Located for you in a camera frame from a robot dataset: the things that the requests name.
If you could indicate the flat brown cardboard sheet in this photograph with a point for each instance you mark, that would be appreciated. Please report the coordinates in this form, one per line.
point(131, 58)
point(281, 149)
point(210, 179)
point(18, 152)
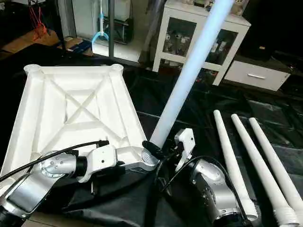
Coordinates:
point(28, 42)

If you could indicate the black metal pole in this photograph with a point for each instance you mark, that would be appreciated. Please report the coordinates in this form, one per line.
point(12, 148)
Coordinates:
point(111, 30)

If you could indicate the white plastic table leg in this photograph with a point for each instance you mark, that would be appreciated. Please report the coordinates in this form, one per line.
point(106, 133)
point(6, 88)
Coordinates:
point(232, 161)
point(194, 66)
point(260, 170)
point(279, 165)

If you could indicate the white drawer unit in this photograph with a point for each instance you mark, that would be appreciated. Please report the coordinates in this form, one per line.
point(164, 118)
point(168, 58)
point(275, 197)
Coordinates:
point(255, 75)

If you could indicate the white glass-door cabinet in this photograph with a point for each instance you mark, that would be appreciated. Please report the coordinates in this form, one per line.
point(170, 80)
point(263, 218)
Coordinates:
point(199, 38)

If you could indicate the brown cardboard box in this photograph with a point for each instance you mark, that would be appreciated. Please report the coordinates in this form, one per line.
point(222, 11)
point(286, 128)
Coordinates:
point(78, 44)

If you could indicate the black work mat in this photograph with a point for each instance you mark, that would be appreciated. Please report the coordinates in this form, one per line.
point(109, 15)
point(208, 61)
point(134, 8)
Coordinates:
point(151, 99)

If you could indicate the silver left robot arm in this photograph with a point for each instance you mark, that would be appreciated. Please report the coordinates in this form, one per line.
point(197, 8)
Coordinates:
point(38, 179)

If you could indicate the blue plastic tool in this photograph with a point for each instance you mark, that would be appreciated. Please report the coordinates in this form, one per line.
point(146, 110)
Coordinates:
point(99, 33)

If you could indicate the white plastic table top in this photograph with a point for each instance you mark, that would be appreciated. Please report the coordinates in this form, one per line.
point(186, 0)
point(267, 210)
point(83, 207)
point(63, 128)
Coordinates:
point(80, 104)

